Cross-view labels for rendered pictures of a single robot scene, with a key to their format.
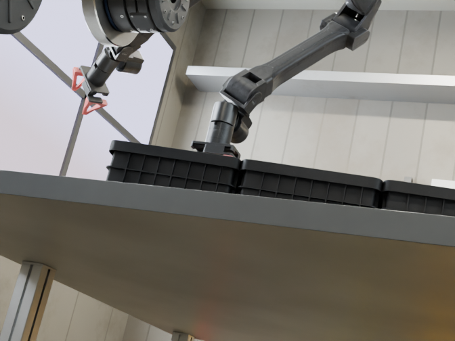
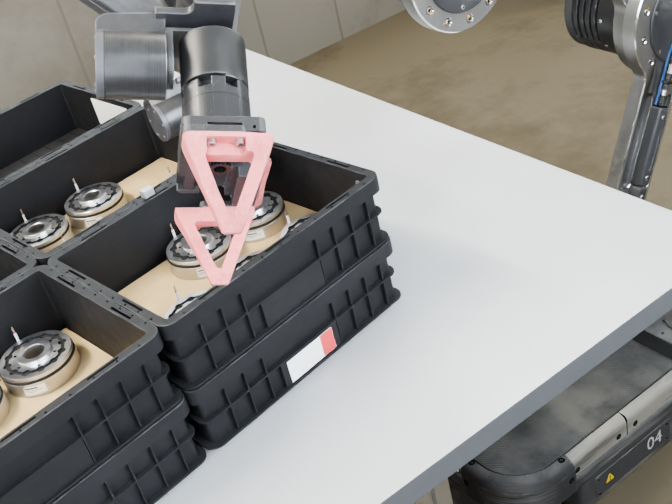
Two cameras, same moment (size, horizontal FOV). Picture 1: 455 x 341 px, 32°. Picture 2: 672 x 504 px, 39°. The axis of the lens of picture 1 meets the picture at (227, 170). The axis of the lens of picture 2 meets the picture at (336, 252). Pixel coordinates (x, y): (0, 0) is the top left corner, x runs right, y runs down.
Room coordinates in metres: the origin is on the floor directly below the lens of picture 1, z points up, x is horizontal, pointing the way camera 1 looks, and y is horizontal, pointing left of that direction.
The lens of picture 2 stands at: (2.64, 0.92, 1.58)
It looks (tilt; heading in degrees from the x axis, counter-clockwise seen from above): 33 degrees down; 218
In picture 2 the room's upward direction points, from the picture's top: 14 degrees counter-clockwise
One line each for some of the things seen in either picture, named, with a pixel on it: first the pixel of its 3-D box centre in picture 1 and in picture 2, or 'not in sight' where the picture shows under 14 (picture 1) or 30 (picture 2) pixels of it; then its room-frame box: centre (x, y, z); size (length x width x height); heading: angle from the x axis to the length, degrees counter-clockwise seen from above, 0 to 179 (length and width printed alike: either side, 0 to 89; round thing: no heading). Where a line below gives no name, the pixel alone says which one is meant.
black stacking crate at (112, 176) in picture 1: (187, 203); (224, 252); (1.82, 0.08, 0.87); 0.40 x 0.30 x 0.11; 166
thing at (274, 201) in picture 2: not in sight; (251, 209); (1.70, 0.04, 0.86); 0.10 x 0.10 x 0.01
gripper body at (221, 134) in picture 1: (218, 140); not in sight; (1.70, 0.04, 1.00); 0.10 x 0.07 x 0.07; 69
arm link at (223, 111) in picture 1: (225, 117); not in sight; (1.71, 0.03, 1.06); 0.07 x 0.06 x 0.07; 157
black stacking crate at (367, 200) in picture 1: (311, 223); (112, 204); (1.75, -0.21, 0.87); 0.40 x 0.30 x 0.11; 166
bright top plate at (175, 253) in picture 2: not in sight; (198, 244); (1.80, 0.01, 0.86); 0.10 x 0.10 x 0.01
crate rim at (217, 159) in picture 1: (191, 183); (214, 223); (1.82, 0.08, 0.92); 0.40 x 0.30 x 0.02; 166
